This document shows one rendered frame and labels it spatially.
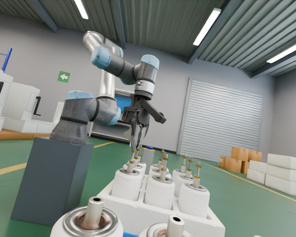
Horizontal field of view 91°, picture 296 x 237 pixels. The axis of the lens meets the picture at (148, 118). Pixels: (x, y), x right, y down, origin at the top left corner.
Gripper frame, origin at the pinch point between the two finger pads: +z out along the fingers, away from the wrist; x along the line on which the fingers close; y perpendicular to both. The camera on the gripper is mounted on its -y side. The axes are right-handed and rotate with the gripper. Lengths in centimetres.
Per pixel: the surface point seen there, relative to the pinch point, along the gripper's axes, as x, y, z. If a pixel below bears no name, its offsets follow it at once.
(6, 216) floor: 20, 36, 35
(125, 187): 3.9, -2.2, 13.3
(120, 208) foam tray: 6.5, -3.8, 18.3
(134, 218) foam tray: 4.0, -8.0, 20.0
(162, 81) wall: -428, 264, -232
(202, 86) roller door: -518, 129, -245
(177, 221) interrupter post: 20.8, -25.8, 6.6
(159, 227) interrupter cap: 20.7, -23.1, 8.9
